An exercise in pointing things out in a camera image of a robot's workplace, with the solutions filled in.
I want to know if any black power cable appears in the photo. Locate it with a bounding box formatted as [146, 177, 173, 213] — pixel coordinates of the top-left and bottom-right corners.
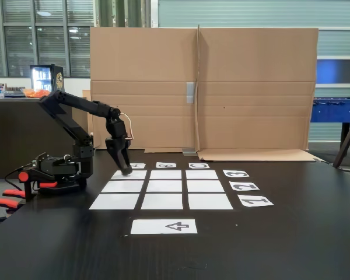
[4, 164, 37, 192]

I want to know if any paper sheet number 3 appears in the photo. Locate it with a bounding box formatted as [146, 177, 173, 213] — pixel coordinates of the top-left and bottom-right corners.
[222, 169, 250, 178]

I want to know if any paper sheet number 1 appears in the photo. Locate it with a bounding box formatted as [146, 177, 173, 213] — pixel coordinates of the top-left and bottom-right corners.
[237, 195, 274, 208]

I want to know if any orange snack bag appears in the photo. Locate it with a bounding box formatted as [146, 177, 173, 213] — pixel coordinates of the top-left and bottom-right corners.
[20, 88, 51, 99]

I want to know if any white arrow paper sheet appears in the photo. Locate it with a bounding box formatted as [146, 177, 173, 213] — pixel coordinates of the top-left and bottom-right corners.
[130, 219, 198, 235]

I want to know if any dark wooden counter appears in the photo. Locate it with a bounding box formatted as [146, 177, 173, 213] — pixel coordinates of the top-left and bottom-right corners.
[0, 97, 88, 179]

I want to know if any white paper grid square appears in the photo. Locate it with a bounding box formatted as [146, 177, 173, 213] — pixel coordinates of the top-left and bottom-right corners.
[146, 180, 183, 193]
[149, 170, 183, 180]
[89, 194, 140, 211]
[187, 180, 225, 193]
[185, 170, 219, 180]
[188, 193, 234, 211]
[110, 170, 148, 180]
[141, 193, 184, 211]
[101, 180, 145, 193]

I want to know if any black red bar clamp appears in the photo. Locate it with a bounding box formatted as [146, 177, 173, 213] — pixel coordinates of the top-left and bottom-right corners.
[0, 166, 59, 211]

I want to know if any dark wooden easel leg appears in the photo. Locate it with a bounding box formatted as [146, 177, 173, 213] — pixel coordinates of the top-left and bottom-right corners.
[332, 109, 350, 170]

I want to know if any large brown cardboard sheet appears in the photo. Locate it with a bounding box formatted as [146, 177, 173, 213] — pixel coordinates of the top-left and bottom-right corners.
[195, 24, 322, 163]
[82, 26, 200, 154]

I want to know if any black mini fridge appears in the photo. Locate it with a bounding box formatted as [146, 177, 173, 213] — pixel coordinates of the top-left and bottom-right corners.
[29, 64, 64, 92]

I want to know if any paper sheet number 2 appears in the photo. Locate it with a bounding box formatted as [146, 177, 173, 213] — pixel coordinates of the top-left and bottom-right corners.
[229, 181, 260, 192]

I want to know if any dark display tray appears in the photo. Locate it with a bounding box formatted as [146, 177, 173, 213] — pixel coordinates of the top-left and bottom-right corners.
[4, 86, 26, 97]

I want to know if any blue foosball table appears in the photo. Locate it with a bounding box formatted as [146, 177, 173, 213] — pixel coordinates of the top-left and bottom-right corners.
[310, 97, 350, 152]

